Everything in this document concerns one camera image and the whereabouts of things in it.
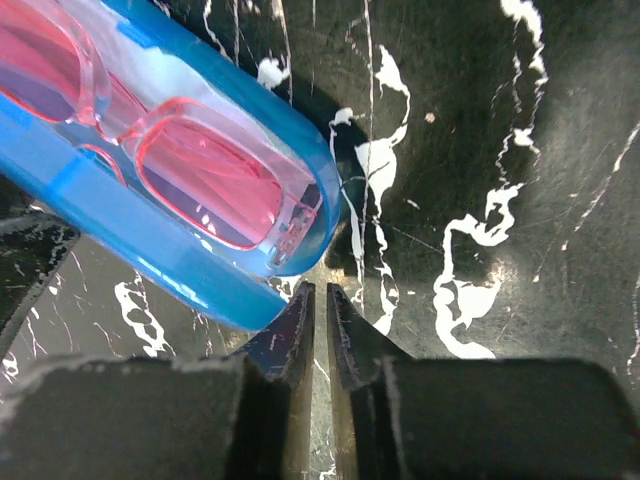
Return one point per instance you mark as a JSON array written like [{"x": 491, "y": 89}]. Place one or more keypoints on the light blue cleaning cloth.
[{"x": 143, "y": 78}]

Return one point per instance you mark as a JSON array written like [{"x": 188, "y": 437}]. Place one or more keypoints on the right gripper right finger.
[{"x": 399, "y": 417}]

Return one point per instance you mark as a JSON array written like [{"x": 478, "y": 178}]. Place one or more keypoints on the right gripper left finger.
[{"x": 243, "y": 416}]

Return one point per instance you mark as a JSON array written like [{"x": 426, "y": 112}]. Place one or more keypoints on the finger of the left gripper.
[{"x": 34, "y": 244}]

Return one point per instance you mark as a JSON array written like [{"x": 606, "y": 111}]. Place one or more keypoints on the blue glasses case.
[{"x": 150, "y": 250}]

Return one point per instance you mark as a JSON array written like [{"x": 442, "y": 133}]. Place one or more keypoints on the red frame sunglasses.
[{"x": 200, "y": 170}]

